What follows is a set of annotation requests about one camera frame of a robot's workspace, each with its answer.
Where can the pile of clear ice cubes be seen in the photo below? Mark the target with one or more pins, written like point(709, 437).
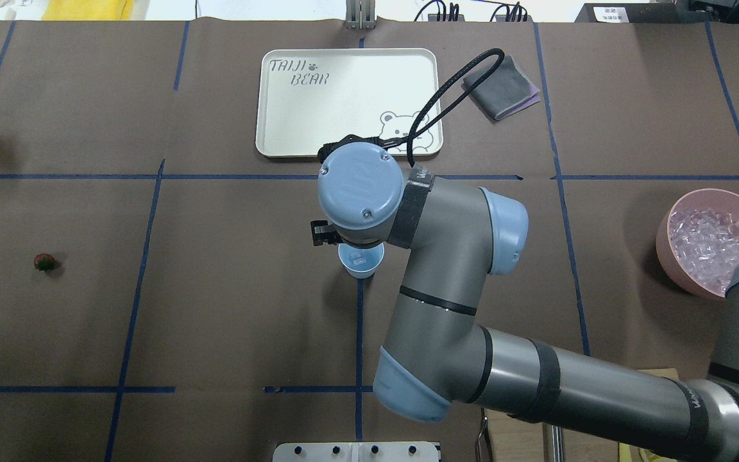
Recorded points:
point(706, 244)

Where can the folded grey purple cloth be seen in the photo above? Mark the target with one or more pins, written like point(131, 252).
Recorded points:
point(505, 92)

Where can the pink bowl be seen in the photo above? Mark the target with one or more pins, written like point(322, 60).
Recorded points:
point(715, 198)

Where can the white bear serving tray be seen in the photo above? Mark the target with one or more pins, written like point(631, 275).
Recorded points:
point(310, 97)

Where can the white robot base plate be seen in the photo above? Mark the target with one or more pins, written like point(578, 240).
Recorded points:
point(359, 451)

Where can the yellow cloth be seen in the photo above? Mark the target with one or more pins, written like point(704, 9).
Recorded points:
point(88, 11)

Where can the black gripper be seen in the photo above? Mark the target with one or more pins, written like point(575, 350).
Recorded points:
point(322, 233)

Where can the light blue paper cup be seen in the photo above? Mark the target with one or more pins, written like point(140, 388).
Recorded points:
point(375, 255)

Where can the black box with label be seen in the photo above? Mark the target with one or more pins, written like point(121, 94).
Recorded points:
point(677, 12)

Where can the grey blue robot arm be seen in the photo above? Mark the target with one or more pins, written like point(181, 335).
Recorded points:
point(435, 354)

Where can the bamboo cutting board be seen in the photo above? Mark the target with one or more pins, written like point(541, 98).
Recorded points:
point(506, 439)

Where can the black cable connector block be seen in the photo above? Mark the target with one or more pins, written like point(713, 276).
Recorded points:
point(439, 11)
point(509, 12)

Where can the aluminium frame post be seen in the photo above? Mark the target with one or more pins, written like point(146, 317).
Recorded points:
point(360, 15)

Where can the red strawberry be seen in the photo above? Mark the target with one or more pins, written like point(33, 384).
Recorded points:
point(44, 262)

